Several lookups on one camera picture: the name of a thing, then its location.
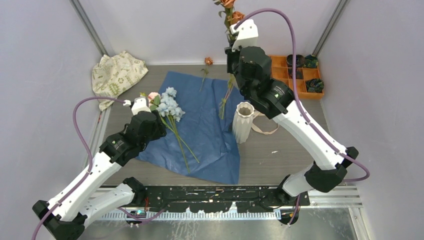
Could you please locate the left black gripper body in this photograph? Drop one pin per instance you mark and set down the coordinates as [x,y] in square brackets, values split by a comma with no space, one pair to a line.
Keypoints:
[158,131]

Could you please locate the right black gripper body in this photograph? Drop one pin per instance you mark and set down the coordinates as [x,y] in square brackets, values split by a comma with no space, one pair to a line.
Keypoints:
[232,65]

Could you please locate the light blue flower stem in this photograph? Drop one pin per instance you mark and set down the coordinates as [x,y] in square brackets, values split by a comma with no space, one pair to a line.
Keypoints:
[170,114]

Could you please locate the single small orange rose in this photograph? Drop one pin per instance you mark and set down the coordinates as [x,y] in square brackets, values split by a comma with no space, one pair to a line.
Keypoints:
[208,61]

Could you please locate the beige printed ribbon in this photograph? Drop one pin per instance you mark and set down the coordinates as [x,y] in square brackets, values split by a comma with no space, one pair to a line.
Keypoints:
[260,124]

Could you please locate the blue wrapping paper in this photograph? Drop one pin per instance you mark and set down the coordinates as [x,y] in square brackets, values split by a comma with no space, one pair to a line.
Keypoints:
[209,150]

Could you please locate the pink rose stem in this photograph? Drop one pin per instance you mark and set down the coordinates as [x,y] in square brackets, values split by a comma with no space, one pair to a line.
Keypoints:
[150,99]

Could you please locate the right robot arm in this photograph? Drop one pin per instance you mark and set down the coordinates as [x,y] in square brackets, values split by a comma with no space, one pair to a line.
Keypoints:
[276,100]

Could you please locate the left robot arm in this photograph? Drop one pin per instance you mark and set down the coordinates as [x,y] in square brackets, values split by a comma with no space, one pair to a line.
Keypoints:
[71,211]

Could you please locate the white ribbed vase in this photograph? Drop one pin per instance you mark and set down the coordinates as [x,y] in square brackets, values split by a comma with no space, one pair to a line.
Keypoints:
[242,121]

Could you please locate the dark fabric piece middle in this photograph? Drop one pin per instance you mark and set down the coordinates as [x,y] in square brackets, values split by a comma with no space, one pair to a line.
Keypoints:
[295,73]

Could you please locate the dark rolled fabric top-left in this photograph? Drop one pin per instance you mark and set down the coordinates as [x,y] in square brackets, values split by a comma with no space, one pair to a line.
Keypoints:
[299,61]

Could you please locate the orange compartment tray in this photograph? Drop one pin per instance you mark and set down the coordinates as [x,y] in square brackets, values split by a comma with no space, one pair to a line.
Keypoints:
[281,71]

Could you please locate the dark rolled fabric top-right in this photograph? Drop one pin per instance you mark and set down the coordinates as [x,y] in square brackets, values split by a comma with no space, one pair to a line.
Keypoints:
[311,62]

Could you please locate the cream patterned cloth bag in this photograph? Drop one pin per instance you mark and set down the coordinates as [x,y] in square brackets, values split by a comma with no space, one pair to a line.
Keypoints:
[114,75]

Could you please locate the dark rolled fabric bottom-right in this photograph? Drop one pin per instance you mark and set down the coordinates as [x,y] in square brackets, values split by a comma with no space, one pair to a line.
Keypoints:
[315,85]

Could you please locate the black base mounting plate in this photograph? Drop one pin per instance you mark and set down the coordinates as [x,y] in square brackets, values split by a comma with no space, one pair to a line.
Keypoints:
[212,198]

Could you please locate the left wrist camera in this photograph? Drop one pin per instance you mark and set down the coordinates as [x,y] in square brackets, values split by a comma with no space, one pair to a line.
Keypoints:
[140,104]

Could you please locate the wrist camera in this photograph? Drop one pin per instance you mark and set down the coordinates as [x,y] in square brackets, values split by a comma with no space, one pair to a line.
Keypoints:
[140,104]
[246,35]

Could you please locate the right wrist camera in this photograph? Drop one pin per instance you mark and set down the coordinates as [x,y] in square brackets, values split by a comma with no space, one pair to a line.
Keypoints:
[246,35]

